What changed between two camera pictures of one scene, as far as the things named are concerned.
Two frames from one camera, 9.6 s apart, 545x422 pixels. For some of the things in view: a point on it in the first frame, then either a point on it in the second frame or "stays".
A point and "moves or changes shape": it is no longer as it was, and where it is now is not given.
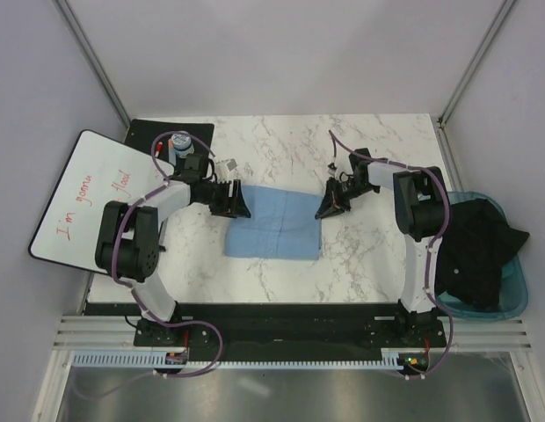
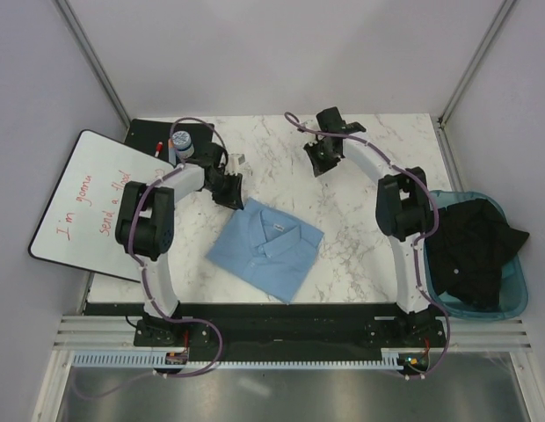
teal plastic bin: x=514 y=281 stays
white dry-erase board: x=98 y=170 stays
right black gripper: x=333 y=203 to x=318 y=168
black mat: x=153 y=136 stays
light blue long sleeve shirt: x=282 y=225 moves or changes shape
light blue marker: x=171 y=152 stays
